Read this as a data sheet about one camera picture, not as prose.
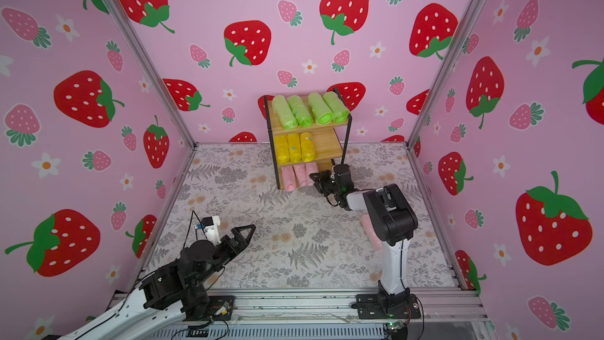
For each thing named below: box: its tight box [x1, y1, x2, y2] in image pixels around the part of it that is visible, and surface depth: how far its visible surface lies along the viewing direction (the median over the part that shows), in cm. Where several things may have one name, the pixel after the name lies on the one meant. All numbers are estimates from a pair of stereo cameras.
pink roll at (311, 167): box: [305, 161, 319, 186], surface depth 103 cm
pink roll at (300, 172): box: [292, 164, 308, 188], surface depth 105 cm
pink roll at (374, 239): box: [360, 213, 384, 252], surface depth 90 cm
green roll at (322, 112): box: [307, 92, 334, 126], surface depth 82 cm
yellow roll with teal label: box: [300, 131, 315, 163], surface depth 94 cm
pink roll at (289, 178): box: [280, 165, 298, 193], surface depth 103 cm
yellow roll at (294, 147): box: [287, 133, 302, 164], surface depth 92 cm
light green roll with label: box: [287, 94, 314, 129], surface depth 80 cm
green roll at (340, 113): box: [322, 91, 350, 125], surface depth 81 cm
